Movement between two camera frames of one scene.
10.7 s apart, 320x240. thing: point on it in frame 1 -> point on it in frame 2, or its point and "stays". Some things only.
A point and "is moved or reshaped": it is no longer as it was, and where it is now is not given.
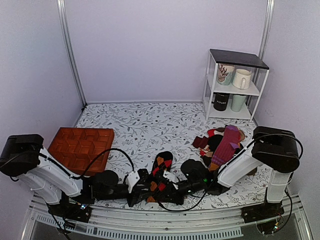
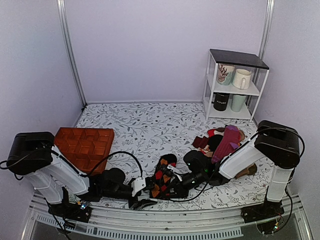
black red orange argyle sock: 162,163 is moved or reshaped
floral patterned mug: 225,73 stays
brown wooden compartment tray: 75,149 stays
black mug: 220,100 stays
